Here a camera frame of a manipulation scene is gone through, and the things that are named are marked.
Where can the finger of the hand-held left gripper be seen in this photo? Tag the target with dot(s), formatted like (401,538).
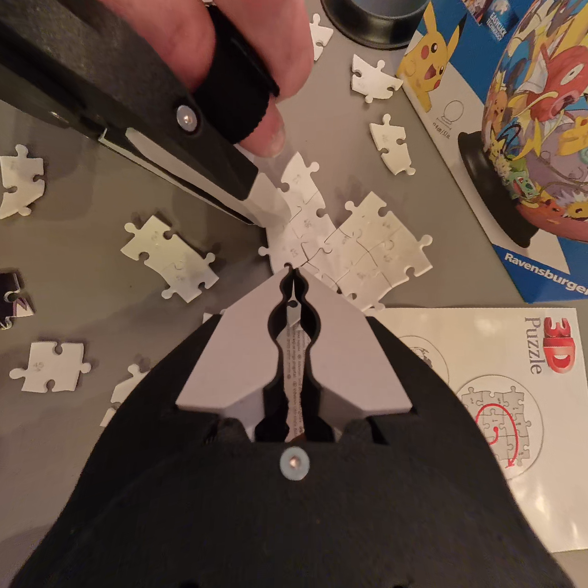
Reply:
(138,158)
(271,202)

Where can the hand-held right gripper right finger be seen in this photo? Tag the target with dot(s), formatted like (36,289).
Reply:
(358,363)

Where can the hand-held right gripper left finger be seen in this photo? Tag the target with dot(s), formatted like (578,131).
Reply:
(234,363)

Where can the assembled white puzzle ball section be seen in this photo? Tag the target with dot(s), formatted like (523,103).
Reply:
(349,248)

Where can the white puzzle pieces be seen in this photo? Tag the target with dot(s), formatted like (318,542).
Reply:
(170,257)

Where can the dark printed puzzle piece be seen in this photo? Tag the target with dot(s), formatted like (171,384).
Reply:
(13,298)

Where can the black round puzzle stand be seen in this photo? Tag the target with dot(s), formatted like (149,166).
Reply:
(374,20)

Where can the blue puzzle box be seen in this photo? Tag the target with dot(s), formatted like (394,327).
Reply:
(505,138)

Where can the person's left hand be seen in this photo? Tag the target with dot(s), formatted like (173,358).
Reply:
(179,36)

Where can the white instruction leaflet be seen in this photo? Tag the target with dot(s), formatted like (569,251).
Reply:
(528,413)

